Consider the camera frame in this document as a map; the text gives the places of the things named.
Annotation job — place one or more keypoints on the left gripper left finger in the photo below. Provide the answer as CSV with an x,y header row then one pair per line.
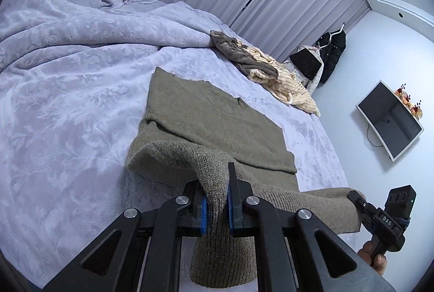
x,y
139,251

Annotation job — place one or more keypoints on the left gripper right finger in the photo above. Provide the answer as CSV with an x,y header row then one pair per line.
x,y
296,251

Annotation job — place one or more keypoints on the olive brown knit sweater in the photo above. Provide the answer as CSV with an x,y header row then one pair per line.
x,y
192,130

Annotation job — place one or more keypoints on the right hand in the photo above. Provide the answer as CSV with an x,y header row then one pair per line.
x,y
379,263

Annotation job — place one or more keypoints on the orange flower decoration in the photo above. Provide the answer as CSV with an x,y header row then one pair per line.
x,y
405,98

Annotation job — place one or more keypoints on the cream ribbed garment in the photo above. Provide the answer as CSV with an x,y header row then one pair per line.
x,y
291,87

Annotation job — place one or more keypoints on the black garment on hanger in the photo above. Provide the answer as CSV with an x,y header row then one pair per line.
x,y
306,62

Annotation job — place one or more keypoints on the black coat on hanger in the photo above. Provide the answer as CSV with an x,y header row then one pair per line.
x,y
331,46

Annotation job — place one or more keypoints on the grey brown fuzzy garment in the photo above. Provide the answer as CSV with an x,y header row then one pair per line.
x,y
237,53

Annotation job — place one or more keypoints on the lavender floral blanket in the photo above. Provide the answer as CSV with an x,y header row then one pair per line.
x,y
75,78

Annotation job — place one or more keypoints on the wall mounted monitor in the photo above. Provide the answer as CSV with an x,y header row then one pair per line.
x,y
390,120

